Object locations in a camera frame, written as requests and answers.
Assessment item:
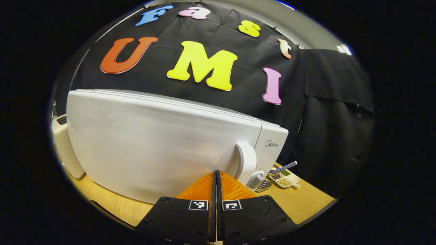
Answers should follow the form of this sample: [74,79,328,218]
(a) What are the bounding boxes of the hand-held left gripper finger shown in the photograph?
[136,170,217,245]
[217,170,298,243]

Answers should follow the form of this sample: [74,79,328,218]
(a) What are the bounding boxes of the white microwave oven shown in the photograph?
[66,89,289,205]

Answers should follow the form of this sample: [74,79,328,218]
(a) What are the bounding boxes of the white divided grain dish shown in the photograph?
[272,169,301,189]

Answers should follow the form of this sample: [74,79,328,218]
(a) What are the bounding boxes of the black backdrop cloth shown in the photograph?
[54,2,376,198]

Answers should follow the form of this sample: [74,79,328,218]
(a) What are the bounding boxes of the white toaster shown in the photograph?
[51,114,85,180]

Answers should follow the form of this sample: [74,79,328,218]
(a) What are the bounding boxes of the metal wire jar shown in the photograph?
[255,170,277,193]

